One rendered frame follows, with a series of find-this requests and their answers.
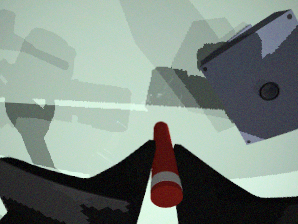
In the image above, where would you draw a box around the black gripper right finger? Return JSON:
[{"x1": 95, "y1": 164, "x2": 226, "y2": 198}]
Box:
[{"x1": 173, "y1": 144, "x2": 298, "y2": 224}]

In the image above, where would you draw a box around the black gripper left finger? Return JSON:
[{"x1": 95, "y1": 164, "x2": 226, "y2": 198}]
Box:
[{"x1": 0, "y1": 139, "x2": 156, "y2": 224}]

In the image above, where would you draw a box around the dark red peg with grey band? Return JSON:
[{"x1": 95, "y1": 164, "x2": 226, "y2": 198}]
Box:
[{"x1": 149, "y1": 121, "x2": 184, "y2": 208}]

